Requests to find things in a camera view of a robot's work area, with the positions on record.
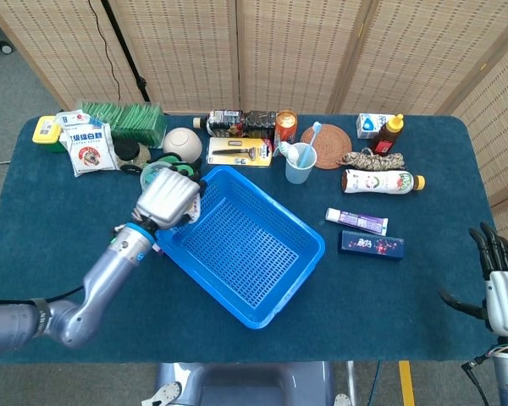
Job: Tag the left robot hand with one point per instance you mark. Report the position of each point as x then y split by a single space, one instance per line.
167 196

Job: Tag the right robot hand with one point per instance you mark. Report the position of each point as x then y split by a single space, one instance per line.
506 304

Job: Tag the white purple toothpaste tube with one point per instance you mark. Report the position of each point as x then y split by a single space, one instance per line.
360 221

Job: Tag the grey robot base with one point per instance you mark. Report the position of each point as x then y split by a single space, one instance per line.
254 385

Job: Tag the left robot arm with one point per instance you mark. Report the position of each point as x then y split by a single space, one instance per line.
110 270

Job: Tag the clear round clip container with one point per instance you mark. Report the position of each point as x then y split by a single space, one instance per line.
146 177

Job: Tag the beige bowl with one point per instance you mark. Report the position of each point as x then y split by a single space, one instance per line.
182 144

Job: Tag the black-lid glass jar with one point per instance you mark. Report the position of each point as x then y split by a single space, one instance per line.
129 154

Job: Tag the clear box green packets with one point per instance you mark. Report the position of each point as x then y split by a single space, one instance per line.
131 122

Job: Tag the razor in yellow pack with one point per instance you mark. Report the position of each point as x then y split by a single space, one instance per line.
237 152

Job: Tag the white sugar bag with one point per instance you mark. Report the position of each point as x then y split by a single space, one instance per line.
91 152

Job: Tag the dark drink bottle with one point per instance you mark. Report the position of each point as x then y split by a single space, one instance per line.
237 122

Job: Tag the small white packet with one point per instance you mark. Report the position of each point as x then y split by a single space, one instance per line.
70 117

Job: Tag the yellow floor tape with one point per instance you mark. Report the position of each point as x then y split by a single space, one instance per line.
406 382

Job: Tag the white tube in cup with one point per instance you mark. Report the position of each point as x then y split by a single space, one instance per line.
288 151

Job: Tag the light blue cup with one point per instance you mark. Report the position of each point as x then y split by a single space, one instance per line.
298 171

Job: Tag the yellow small box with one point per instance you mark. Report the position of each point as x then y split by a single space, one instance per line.
46 131

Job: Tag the orange drink can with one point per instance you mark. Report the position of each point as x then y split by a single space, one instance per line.
285 127

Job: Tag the blue felt table cover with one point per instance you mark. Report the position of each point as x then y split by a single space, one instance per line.
364 304

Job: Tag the dark blue printed box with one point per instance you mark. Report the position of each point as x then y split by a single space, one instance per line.
372 246

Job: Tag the blue plastic mesh basket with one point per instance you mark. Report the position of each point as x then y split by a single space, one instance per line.
254 317

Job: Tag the blue toothbrush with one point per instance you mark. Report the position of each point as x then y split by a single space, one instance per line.
310 148

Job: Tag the black pole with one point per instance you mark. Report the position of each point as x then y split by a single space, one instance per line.
125 46

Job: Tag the round woven coaster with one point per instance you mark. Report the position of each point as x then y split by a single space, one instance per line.
332 146

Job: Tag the white-label bottle yellow cap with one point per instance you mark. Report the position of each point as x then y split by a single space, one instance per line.
381 182

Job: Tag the bamboo folding screen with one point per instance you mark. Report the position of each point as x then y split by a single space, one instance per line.
296 51

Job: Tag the honey bottle yellow cap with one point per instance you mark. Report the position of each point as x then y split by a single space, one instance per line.
385 139

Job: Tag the white blue milk carton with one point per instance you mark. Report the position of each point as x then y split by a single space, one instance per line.
370 125

